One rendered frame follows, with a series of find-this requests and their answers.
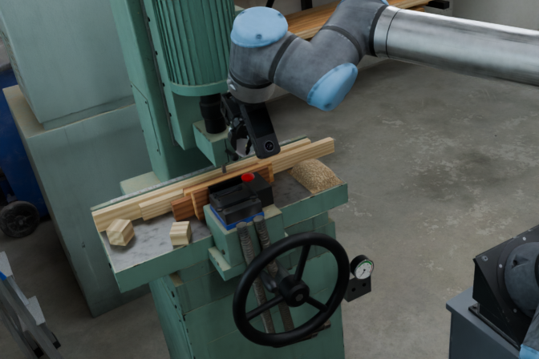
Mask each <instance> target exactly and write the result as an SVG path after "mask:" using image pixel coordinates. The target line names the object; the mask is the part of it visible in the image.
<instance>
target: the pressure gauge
mask: <svg viewBox="0 0 539 359"><path fill-rule="evenodd" d="M350 267H351V273H352V274H353V275H354V276H355V278H356V279H357V280H364V279H366V278H368V277H369V276H370V275H371V274H372V272H373V270H374V262H373V261H372V260H370V259H369V258H368V257H367V256H365V255H359V256H356V257H355V258H354V259H353V260H352V261H351V263H350ZM364 269H366V271H363V270H364Z"/></svg>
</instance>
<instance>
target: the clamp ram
mask: <svg viewBox="0 0 539 359"><path fill-rule="evenodd" d="M241 176H242V175H239V176H237V177H234V178H232V179H227V180H226V181H223V182H220V183H218V184H214V185H212V186H209V187H208V190H209V194H210V195H211V194H213V193H215V192H219V191H221V190H224V189H226V188H230V187H232V186H235V185H238V184H241V183H242V179H241Z"/></svg>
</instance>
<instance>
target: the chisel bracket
mask: <svg viewBox="0 0 539 359"><path fill-rule="evenodd" d="M226 126H227V128H226V130H225V131H223V132H221V133H217V134H209V133H208V132H207V131H206V128H205V121H204V120H201V121H198V122H195V123H193V124H192V127H193V131H194V135H195V140H196V144H197V147H198V148H199V149H200V150H201V151H202V152H203V153H204V154H205V156H206V157H207V158H208V159H209V160H210V161H211V162H212V163H213V164H214V166H215V167H219V166H221V165H224V164H227V163H230V162H233V161H232V160H231V158H230V155H228V154H227V153H225V150H226V149H229V150H230V151H231V152H232V153H236V152H235V151H234V149H233V147H232V146H231V144H230V142H229V140H228V133H229V126H228V125H226Z"/></svg>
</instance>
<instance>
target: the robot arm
mask: <svg viewBox="0 0 539 359"><path fill-rule="evenodd" d="M230 37H231V48H230V57H229V74H228V80H227V84H228V88H229V92H228V93H225V94H222V95H221V113H222V114H223V116H224V118H225V120H226V122H227V124H228V125H230V124H231V125H232V128H233V129H232V128H231V127H230V128H229V133H228V140H229V142H230V144H231V146H232V147H233V149H234V151H235V152H236V153H237V154H238V155H240V156H242V157H244V156H246V155H249V154H250V153H251V152H252V151H253V150H254V151H255V154H256V156H257V157H258V158H259V159H266V158H269V157H271V156H274V155H277V154H278V153H279V152H280V151H281V148H280V145H279V143H278V139H277V136H276V134H275V131H274V127H273V124H272V122H271V119H270V115H269V112H268V111H267V108H266V105H265V101H266V100H267V99H269V98H270V96H271V95H272V94H273V92H274V88H275V84H276V85H277V86H279V87H281V88H283V89H284V90H286V91H288V92H289V93H291V94H293V95H296V96H297V97H299V98H300V99H302V100H304V101H306V102H307V103H308V104H309V105H311V106H314V107H317V108H319V109H321V110H323V111H331V110H333V109H335V108H336V107H337V106H338V105H339V104H340V103H341V102H342V101H343V99H344V98H345V96H346V94H347V93H348V92H349V91H350V89H351V88H352V86H353V84H354V82H355V80H356V78H357V74H358V69H357V68H356V66H357V65H358V64H359V62H360V61H361V59H362V58H363V56H364V55H370V56H374V57H378V58H390V59H394V60H399V61H402V62H406V63H413V64H416V65H420V66H425V67H431V68H435V69H439V70H442V71H450V72H453V73H457V74H461V75H467V76H472V77H476V78H479V79H486V80H490V81H493V82H498V83H504V84H508V85H512V86H516V87H523V88H527V89H530V90H535V91H539V31H537V30H528V29H523V28H518V27H513V26H503V25H498V24H493V23H488V22H479V21H474V20H468V19H463V18H454V17H449V16H444V15H439V14H429V13H424V12H419V11H414V10H405V9H400V8H397V7H395V6H389V4H388V2H387V0H342V1H341V2H340V3H339V4H338V5H337V7H336V10H335V11H334V13H333V14H332V15H331V16H330V17H329V18H328V19H327V21H326V22H325V23H324V25H323V26H322V27H321V29H320V30H319V31H318V32H317V33H316V35H315V36H314V37H313V38H312V39H311V40H310V41H309V42H308V41H306V40H305V39H303V38H300V37H298V36H297V35H296V34H293V33H291V32H289V31H288V24H287V22H286V19H285V17H284V16H283V15H282V14H281V13H280V12H278V11H277V10H274V9H272V8H269V7H263V6H258V7H252V8H249V9H247V10H244V11H242V12H241V13H240V14H239V15H238V16H237V17H236V18H235V20H234V23H233V30H232V32H231V35H230ZM225 96H226V98H225ZM223 104H224V105H225V111H224V110H223V108H222V106H223ZM246 136H247V137H246ZM246 144H247V146H246V147H245V145H246ZM505 284H506V288H507V290H508V292H509V295H510V297H511V299H512V300H513V302H514V304H515V305H516V306H517V307H518V308H519V309H520V310H521V311H522V312H523V313H524V314H525V315H527V316H528V317H531V318H533V319H532V321H531V324H530V326H529V329H528V332H527V333H526V335H525V339H524V341H523V343H522V344H521V351H520V353H519V359H539V242H531V243H527V244H523V245H520V246H518V247H516V248H514V249H513V250H512V251H511V253H510V254H509V257H508V259H507V260H506V263H505Z"/></svg>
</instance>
